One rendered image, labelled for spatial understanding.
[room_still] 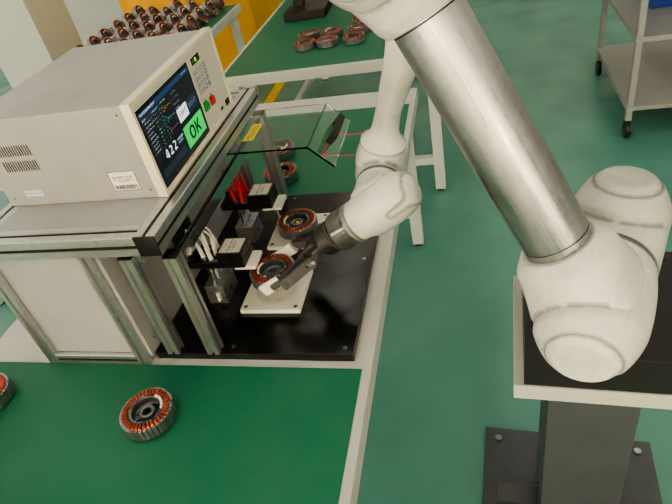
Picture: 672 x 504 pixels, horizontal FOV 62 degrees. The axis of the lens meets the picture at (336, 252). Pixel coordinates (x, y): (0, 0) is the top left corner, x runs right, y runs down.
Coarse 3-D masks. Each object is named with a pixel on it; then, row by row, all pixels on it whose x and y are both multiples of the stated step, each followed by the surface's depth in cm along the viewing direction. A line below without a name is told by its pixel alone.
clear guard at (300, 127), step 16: (256, 112) 155; (272, 112) 153; (288, 112) 151; (304, 112) 149; (320, 112) 147; (336, 112) 152; (272, 128) 145; (288, 128) 143; (304, 128) 142; (320, 128) 142; (240, 144) 141; (256, 144) 139; (272, 144) 138; (288, 144) 136; (304, 144) 135; (320, 144) 137; (336, 144) 142; (336, 160) 137
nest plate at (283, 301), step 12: (264, 276) 144; (252, 288) 141; (300, 288) 137; (252, 300) 137; (264, 300) 136; (276, 300) 136; (288, 300) 135; (300, 300) 134; (252, 312) 135; (264, 312) 134; (276, 312) 134; (288, 312) 133; (300, 312) 132
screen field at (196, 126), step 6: (198, 114) 130; (192, 120) 127; (198, 120) 130; (186, 126) 124; (192, 126) 127; (198, 126) 129; (204, 126) 132; (186, 132) 124; (192, 132) 127; (198, 132) 129; (186, 138) 124; (192, 138) 127; (198, 138) 129; (192, 144) 126
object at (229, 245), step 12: (228, 240) 134; (240, 240) 134; (204, 252) 137; (228, 252) 131; (240, 252) 130; (252, 252) 136; (192, 264) 134; (204, 264) 133; (216, 264) 133; (228, 264) 132; (240, 264) 131; (252, 264) 132; (216, 276) 139
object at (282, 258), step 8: (272, 256) 138; (280, 256) 137; (288, 256) 137; (264, 264) 137; (272, 264) 138; (280, 264) 138; (288, 264) 134; (256, 272) 135; (264, 272) 137; (272, 272) 137; (280, 272) 136; (256, 280) 132; (264, 280) 131; (256, 288) 134; (280, 288) 132
